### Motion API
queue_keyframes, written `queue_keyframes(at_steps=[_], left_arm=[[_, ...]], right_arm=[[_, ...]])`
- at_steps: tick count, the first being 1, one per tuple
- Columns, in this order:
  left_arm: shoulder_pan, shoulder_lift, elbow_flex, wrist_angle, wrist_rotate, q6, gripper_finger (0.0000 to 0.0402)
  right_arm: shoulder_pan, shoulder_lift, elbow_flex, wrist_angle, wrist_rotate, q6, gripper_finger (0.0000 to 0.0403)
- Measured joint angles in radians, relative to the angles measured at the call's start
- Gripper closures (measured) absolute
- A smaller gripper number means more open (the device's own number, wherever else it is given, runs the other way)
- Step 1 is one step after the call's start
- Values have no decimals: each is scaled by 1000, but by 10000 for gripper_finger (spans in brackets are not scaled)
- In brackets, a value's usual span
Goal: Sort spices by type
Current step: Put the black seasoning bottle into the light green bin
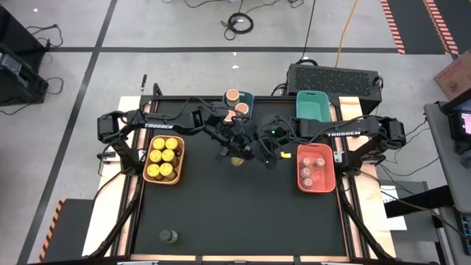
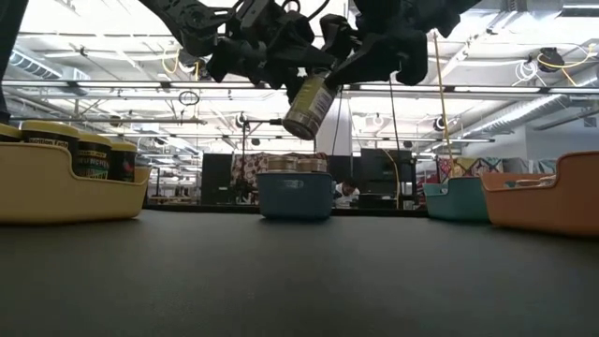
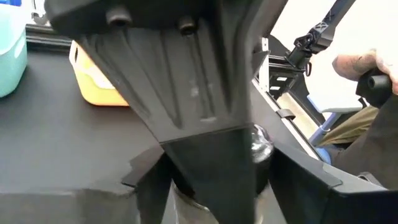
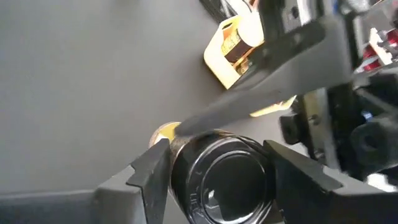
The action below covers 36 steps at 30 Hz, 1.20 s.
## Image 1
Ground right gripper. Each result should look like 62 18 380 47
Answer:
256 113 294 171

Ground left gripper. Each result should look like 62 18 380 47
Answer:
211 121 259 162

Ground dark blue plastic bin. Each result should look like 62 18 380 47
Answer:
222 90 255 119

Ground yellow plastic bin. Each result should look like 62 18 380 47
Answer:
142 134 185 186

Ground coral orange plastic bin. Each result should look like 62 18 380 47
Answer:
296 142 337 194

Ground teal plastic bin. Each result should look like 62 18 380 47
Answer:
296 90 331 123

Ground black computer tower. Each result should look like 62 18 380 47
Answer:
286 63 383 115

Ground wooden table side board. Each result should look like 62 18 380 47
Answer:
338 96 397 258
82 96 148 257

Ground white paper sheet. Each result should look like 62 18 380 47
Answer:
380 183 408 231

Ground black flat beam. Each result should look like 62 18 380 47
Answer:
384 185 456 218

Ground grey desk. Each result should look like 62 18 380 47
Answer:
422 99 471 214

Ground black mat orange stripes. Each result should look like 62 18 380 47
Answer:
36 198 95 263
380 0 471 55

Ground black laptop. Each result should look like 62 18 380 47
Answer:
443 99 471 143

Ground printed cardboard box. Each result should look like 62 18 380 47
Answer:
433 49 471 101

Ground black equipment cart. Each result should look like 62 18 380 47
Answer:
0 3 49 107

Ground black aluminium table frame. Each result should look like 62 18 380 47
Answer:
124 82 360 261

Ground black diagonal frame strut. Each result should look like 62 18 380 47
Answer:
336 180 394 261
90 176 144 258

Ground coiled black floor cable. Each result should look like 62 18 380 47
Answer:
220 12 255 40

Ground yellow extension cord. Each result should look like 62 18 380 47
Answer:
335 0 360 68

